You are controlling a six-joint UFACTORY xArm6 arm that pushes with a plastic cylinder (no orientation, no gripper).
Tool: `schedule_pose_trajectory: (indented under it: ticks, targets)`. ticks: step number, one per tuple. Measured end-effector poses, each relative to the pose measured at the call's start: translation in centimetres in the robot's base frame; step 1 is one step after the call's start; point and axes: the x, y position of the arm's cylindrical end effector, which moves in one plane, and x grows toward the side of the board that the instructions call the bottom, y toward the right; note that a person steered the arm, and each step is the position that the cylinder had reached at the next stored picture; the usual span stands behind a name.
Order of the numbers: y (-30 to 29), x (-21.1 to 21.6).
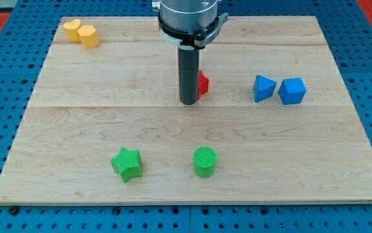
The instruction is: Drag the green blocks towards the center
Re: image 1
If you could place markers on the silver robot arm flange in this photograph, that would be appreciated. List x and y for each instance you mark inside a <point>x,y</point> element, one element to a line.
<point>189,24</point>

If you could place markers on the red star block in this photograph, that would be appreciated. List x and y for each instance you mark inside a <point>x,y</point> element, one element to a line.
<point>203,84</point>

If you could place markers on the green cylinder block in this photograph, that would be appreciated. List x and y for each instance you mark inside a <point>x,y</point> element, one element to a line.
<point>204,161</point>

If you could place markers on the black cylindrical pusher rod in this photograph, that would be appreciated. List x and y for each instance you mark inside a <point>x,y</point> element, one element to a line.
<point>188,67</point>

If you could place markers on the green star block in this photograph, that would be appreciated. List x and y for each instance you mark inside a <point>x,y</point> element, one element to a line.
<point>127,164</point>

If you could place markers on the wooden board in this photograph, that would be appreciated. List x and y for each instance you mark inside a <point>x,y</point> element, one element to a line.
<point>88,103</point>

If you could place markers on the blue triangular block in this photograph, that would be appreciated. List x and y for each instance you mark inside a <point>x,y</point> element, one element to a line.
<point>263,88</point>

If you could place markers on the blue cube block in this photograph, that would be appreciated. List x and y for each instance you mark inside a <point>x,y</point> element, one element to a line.
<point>292,91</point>

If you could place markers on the yellow hexagon block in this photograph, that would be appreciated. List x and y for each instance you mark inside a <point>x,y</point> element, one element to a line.
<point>88,36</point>

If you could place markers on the yellow heart block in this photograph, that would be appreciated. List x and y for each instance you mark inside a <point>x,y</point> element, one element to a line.
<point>71,29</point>

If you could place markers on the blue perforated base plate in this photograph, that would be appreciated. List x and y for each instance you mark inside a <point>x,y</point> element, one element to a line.
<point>24,42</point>

